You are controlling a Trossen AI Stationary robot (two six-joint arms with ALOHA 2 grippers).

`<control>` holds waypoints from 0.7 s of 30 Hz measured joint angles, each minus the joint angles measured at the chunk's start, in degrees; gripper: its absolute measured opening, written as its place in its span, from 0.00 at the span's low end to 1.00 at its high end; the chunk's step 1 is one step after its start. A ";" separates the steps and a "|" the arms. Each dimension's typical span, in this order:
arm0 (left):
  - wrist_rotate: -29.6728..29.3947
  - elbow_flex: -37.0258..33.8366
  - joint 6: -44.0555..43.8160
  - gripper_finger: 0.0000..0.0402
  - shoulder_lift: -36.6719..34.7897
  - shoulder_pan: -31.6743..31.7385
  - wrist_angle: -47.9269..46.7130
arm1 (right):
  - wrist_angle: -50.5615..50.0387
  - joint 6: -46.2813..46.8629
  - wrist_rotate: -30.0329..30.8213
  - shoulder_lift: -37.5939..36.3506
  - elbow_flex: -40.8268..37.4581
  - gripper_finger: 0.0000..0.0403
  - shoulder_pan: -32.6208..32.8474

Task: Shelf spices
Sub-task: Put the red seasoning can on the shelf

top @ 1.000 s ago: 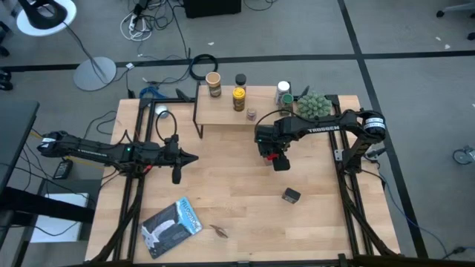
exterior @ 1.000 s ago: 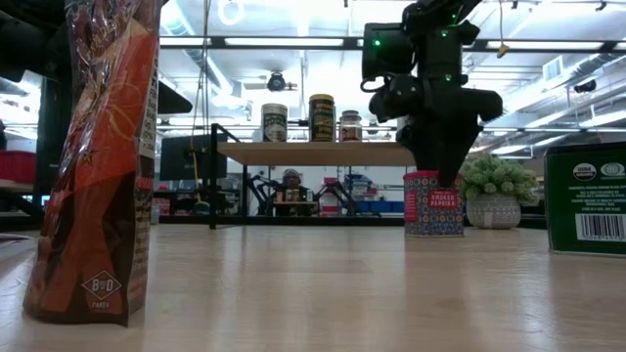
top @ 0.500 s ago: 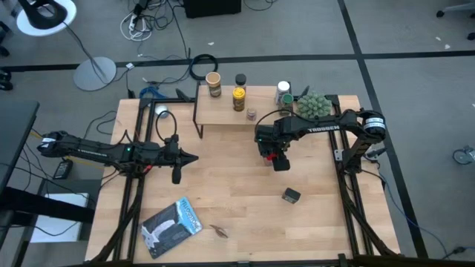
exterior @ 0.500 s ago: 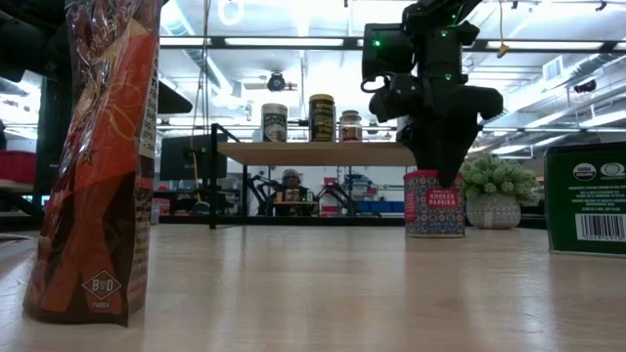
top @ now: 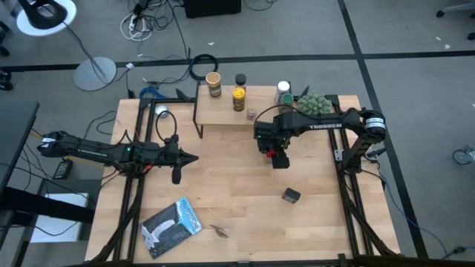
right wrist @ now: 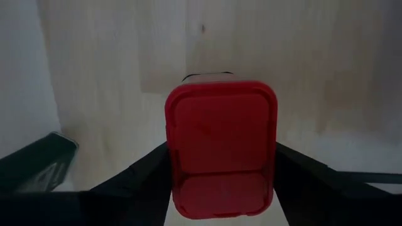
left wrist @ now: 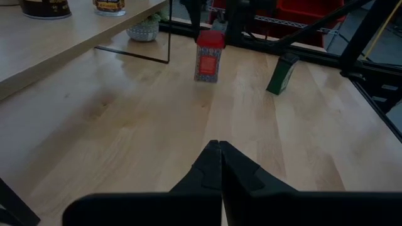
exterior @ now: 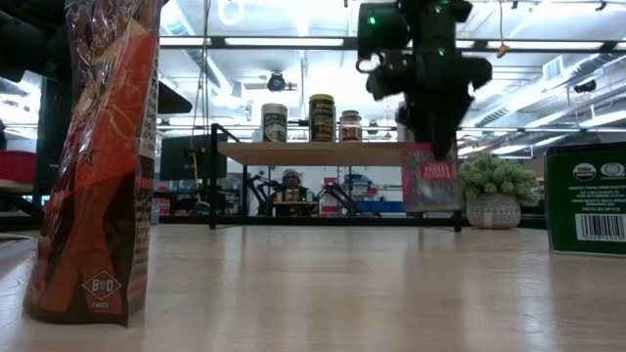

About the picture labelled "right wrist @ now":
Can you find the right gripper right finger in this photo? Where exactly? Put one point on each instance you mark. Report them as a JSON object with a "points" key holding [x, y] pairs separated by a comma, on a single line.
{"points": [[301, 175]]}

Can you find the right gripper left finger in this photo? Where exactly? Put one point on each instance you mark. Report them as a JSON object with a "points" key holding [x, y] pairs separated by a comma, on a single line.
{"points": [[141, 175]]}

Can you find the red-lid square spice tin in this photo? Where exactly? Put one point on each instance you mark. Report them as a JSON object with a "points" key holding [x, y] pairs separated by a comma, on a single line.
{"points": [[220, 141]]}

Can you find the dark green rectangular tin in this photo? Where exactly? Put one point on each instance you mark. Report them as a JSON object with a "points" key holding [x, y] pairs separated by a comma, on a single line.
{"points": [[37, 163]]}

